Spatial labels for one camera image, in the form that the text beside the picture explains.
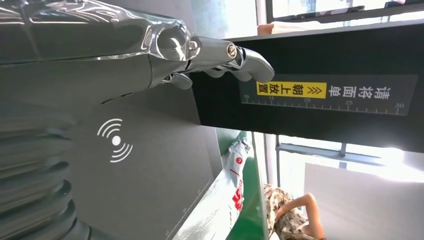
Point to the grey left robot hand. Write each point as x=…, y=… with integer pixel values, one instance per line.
x=82, y=43

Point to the black yellow ruler label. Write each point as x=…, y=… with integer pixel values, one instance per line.
x=348, y=92

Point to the person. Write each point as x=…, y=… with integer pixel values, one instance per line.
x=288, y=218

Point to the grey plastic mailer package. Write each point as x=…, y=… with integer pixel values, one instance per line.
x=218, y=205

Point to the black inbound scanning machine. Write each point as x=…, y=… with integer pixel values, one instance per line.
x=159, y=185

